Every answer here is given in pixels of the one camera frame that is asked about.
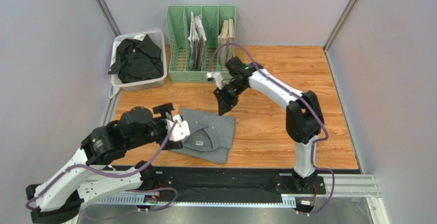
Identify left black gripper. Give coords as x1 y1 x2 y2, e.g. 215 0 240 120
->
129 104 185 150

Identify grey long sleeve shirt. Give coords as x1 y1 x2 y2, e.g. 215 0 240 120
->
172 108 236 164

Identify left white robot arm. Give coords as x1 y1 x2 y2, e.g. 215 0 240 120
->
26 103 190 223

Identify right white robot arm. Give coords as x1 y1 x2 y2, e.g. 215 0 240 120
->
207 57 324 191

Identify brown books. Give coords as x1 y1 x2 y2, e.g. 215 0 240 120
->
218 18 235 66

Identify green file organizer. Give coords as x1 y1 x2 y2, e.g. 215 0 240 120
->
166 5 236 83

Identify grey magazines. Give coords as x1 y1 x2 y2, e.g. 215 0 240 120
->
188 12 207 71

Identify black striped shirt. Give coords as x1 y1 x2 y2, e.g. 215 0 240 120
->
108 34 164 84

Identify white laundry basket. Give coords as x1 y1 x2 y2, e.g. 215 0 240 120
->
108 30 167 92

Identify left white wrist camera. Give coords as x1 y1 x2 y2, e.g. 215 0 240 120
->
166 114 191 142

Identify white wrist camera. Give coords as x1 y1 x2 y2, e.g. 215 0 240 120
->
166 114 191 142
206 72 224 90

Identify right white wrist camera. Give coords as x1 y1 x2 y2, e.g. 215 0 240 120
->
206 72 224 90

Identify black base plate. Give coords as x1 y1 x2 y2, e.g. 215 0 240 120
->
140 166 327 203

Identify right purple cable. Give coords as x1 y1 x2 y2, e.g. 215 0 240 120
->
208 43 336 216

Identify aluminium frame rail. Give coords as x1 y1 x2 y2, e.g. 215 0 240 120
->
70 169 381 208

